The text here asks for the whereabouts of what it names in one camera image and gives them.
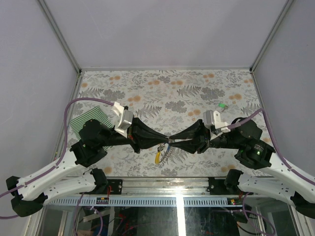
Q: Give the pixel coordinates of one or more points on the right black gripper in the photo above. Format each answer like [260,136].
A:
[200,132]

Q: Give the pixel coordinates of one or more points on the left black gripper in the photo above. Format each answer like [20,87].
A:
[139,131]

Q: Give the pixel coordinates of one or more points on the black key tag with key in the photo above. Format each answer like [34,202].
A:
[160,148]

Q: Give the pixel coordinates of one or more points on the yellow key tag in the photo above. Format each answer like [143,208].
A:
[157,157]

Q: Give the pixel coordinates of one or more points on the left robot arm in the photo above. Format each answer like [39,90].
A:
[73,173]

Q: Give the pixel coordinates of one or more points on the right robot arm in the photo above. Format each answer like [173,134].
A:
[244,135]

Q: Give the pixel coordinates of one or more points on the floral table mat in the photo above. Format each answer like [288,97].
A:
[169,101]

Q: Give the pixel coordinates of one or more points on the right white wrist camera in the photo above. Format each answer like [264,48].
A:
[212,121]

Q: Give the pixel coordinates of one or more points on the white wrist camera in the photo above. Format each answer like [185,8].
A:
[212,121]
[124,118]

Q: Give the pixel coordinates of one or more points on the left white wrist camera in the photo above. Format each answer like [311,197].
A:
[124,118]

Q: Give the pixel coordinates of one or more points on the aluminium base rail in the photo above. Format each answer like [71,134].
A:
[160,191]

